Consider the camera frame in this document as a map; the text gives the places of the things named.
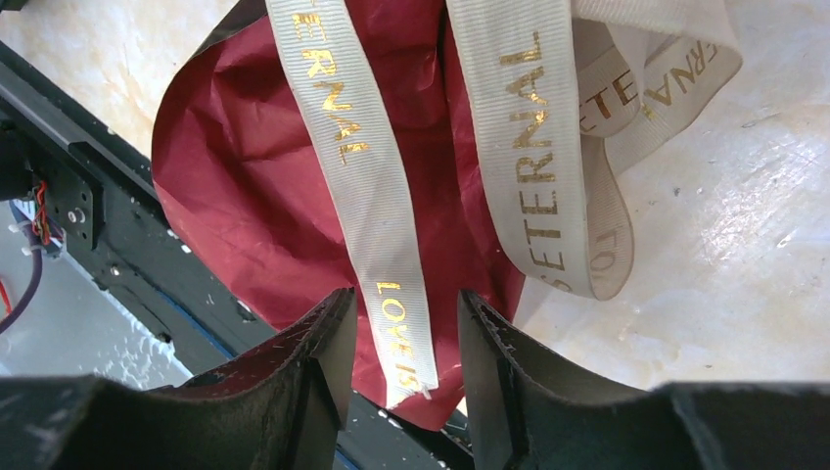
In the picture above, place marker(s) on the cream ribbon with gold lettering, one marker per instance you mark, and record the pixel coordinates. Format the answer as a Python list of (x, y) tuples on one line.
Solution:
[(563, 94)]

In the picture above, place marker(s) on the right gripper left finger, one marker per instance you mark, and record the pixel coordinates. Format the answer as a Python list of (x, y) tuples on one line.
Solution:
[(282, 404)]

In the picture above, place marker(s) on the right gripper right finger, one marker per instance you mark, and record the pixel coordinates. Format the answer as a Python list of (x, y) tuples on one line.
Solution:
[(530, 408)]

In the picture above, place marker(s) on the red paper flower bouquet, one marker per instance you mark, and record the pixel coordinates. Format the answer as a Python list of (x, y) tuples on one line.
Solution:
[(239, 181)]

